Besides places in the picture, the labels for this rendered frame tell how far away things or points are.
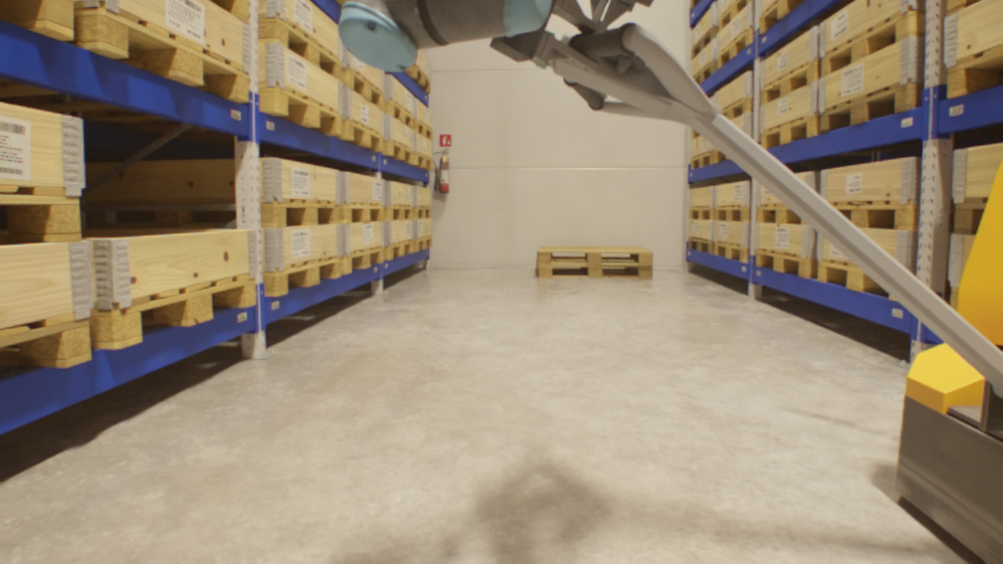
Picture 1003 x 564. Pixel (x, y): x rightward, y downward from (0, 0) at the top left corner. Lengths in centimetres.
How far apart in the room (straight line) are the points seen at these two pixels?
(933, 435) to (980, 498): 16
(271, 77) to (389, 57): 220
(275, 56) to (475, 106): 406
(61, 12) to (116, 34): 19
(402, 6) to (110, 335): 155
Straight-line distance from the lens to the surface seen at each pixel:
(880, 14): 332
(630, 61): 82
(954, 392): 144
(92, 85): 196
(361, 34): 60
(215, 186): 288
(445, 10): 56
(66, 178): 176
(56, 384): 187
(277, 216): 272
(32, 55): 184
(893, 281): 103
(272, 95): 279
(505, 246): 642
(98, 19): 198
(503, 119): 651
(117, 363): 202
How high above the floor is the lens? 70
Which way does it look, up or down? 4 degrees down
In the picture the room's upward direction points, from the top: straight up
